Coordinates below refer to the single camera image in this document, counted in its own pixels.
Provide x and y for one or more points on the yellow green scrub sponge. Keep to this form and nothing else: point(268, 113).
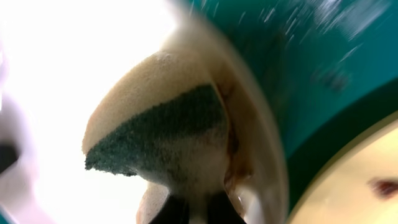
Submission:
point(165, 122)

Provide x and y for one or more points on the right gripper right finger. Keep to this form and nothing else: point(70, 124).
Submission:
point(220, 210)

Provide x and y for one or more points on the yellow-green rimmed plate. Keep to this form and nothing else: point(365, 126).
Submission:
point(345, 193)

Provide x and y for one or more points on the teal plastic tray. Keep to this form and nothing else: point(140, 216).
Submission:
point(328, 69)

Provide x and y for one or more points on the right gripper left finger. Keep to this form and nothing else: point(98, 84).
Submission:
point(175, 210)

